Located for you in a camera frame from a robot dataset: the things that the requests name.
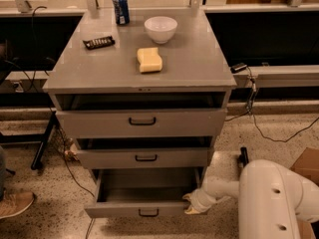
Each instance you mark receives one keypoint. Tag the black table leg left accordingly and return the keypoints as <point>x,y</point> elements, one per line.
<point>40,138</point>

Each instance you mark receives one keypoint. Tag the white bowl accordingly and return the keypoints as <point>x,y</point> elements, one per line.
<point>160,28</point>

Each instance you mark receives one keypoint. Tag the yellow sponge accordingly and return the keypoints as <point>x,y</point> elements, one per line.
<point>149,59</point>

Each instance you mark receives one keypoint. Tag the black table leg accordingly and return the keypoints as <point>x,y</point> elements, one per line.
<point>40,138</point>
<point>243,158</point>

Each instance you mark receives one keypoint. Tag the grey drawer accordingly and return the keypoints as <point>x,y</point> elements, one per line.
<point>144,192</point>
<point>120,124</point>
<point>145,157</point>

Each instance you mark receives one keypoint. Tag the grey drawer cabinet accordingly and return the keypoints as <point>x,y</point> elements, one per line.
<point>194,75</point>

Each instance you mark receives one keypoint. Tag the grey bottom drawer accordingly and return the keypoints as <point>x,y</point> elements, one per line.
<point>144,192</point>

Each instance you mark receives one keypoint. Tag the dark snack bar wrapper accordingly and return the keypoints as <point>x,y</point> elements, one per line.
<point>99,43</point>

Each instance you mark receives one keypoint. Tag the cardboard box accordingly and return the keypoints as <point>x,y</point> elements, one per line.
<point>307,165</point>

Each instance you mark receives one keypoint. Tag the grey middle drawer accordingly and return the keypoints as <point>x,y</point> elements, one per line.
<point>145,157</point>

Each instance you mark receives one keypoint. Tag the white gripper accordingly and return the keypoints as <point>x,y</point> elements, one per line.
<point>201,198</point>

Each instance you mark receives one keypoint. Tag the grey top drawer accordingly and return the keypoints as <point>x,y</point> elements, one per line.
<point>120,124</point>

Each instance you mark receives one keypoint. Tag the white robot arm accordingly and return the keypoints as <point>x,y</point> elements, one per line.
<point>272,199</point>

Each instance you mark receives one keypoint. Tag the black power adapter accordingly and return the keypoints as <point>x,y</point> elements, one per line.
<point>238,68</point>

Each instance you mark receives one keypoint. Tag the black table leg right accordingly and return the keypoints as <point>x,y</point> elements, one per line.
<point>243,158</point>

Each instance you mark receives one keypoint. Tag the tan shoe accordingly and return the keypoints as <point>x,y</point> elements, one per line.
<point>13,204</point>

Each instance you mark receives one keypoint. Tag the blue soda can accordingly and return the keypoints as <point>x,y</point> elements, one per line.
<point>121,12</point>

